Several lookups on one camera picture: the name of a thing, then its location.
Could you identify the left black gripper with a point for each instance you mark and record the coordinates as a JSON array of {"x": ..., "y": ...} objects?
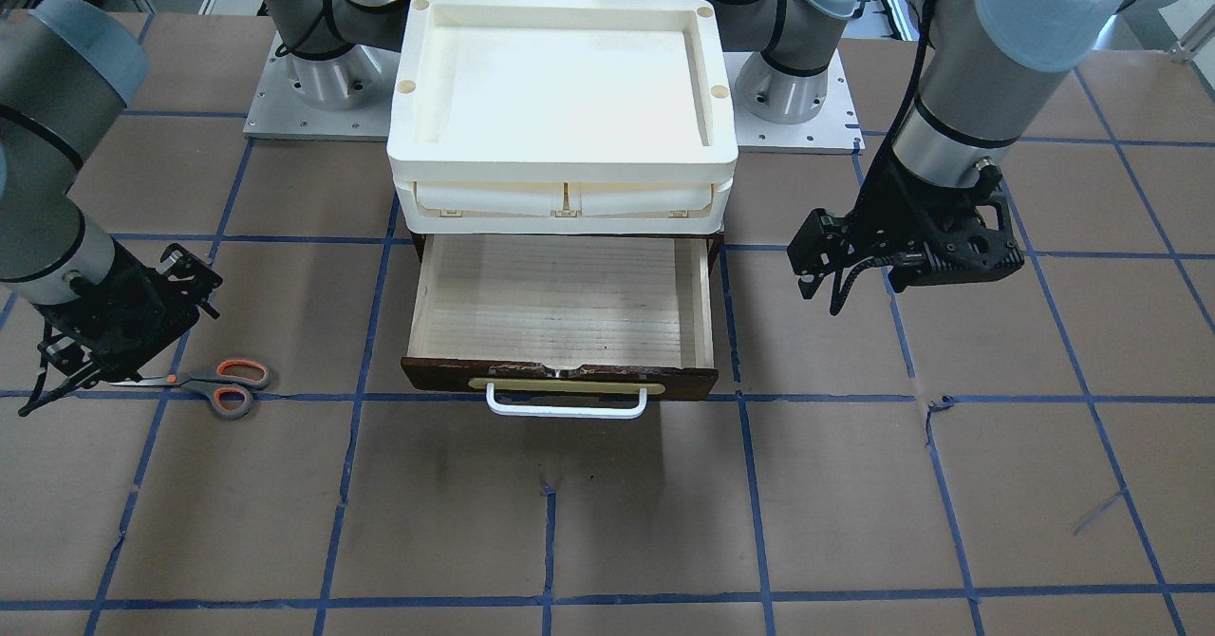
[{"x": 885, "y": 221}]

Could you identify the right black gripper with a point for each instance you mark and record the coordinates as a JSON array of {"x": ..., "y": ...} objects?
[{"x": 121, "y": 308}]

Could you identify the orange grey scissors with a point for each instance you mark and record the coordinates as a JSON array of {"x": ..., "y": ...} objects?
[{"x": 228, "y": 386}]

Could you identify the wooden drawer with white handle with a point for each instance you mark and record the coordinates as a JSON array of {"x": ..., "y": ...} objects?
[{"x": 565, "y": 326}]

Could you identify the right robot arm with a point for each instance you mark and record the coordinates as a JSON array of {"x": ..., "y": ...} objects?
[{"x": 69, "y": 70}]

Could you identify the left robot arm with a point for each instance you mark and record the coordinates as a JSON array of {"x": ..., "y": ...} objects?
[{"x": 983, "y": 70}]

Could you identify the dark brown wooden cabinet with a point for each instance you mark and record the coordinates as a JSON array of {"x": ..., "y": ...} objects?
[{"x": 714, "y": 240}]

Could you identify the cream plastic tray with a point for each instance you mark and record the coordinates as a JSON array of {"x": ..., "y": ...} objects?
[{"x": 562, "y": 117}]

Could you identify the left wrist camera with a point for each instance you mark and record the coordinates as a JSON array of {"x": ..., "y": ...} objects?
[{"x": 818, "y": 249}]

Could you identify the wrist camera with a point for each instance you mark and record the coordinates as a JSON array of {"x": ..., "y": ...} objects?
[
  {"x": 190, "y": 276},
  {"x": 818, "y": 249}
]

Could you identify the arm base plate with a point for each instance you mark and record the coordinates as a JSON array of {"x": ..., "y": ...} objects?
[
  {"x": 775, "y": 112},
  {"x": 304, "y": 109}
]

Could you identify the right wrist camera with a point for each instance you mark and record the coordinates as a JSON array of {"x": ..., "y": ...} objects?
[{"x": 190, "y": 276}]

